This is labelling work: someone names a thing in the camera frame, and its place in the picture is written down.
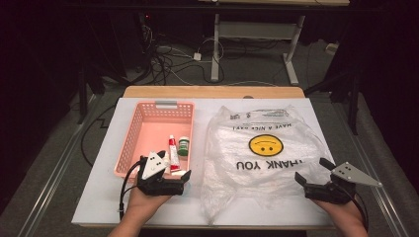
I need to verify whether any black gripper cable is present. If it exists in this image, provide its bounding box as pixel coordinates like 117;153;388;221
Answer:
342;187;370;231
119;161;142;221

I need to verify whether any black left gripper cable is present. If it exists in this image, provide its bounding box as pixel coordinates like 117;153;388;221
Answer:
119;161;142;221

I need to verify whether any pink plastic basket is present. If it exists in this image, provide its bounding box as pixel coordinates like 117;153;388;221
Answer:
114;100;196;186

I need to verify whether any black floor cable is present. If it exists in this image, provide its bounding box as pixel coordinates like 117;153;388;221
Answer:
80;105;117;167

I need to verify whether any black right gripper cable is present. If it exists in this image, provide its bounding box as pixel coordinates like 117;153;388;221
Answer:
342;187;370;231

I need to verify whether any metal floor rail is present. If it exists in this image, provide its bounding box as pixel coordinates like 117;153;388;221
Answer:
16;95;100;237
335;98;413;237

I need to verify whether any red and white tube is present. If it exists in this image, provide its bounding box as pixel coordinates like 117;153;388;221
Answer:
168;134;182;172

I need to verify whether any white metal desk frame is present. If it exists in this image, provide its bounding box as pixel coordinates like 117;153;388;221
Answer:
197;0;351;87

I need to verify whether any clear plastic bag with smiley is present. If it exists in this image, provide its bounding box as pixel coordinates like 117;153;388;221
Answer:
200;105;334;225

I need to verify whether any black stand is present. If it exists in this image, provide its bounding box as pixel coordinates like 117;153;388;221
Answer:
77;58;132;124
304;65;362;136

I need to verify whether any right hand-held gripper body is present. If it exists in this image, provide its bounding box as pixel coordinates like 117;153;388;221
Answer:
304;161;383;205

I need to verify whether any tangle of floor cables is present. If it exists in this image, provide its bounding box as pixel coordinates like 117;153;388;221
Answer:
141;23;225;87

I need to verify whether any person's right hand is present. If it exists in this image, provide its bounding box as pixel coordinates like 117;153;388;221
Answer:
310;198;368;230

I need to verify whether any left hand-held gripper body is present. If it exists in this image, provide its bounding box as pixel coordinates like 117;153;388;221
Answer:
136;151;184;197

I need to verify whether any white board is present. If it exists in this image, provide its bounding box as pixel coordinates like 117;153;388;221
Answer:
71;97;360;228

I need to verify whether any person's left hand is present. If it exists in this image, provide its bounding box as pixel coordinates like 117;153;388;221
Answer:
126;184;172;216

